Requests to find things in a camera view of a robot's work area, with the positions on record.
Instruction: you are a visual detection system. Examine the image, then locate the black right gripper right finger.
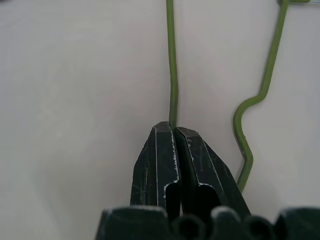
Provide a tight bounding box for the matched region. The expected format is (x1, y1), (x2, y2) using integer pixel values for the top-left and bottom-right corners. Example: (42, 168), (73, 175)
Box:
(174, 126), (252, 217)

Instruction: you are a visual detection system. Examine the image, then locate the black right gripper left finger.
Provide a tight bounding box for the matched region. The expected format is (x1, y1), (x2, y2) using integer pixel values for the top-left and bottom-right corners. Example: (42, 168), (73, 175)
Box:
(129, 121), (182, 218)

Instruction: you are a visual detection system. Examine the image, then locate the green wire hanger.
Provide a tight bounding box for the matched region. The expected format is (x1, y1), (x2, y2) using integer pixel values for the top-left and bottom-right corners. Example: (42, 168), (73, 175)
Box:
(165, 0), (309, 193)

